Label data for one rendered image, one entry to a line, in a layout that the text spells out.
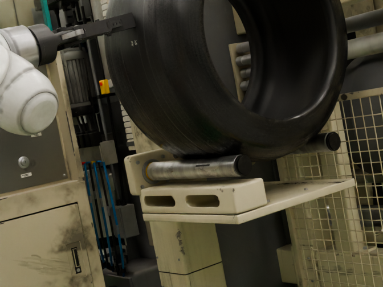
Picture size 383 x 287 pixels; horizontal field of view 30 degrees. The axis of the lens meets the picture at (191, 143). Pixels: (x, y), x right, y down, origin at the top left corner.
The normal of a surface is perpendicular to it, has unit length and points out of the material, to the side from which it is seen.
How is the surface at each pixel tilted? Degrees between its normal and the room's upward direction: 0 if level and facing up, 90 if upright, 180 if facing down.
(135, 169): 90
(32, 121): 122
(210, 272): 90
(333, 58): 65
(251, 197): 90
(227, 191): 90
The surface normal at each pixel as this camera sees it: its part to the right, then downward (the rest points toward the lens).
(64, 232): 0.59, -0.07
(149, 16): -0.62, -0.07
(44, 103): 0.71, 0.52
